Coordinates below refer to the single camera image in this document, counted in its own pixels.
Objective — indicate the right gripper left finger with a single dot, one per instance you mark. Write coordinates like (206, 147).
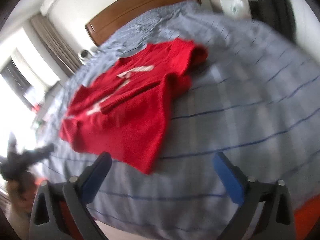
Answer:
(59, 210)

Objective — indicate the white plastic bag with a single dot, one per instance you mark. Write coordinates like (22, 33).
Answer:
(237, 8)

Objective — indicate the brown wooden headboard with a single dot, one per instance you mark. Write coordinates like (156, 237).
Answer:
(119, 13)

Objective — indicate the red knit sweater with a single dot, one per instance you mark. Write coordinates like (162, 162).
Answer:
(126, 110)

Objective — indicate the beige curtain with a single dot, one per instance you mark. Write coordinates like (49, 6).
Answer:
(58, 48)

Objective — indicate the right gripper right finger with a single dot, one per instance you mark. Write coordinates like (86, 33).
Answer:
(276, 220)

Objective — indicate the black and blue jacket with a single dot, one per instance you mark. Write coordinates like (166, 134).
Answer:
(277, 14)

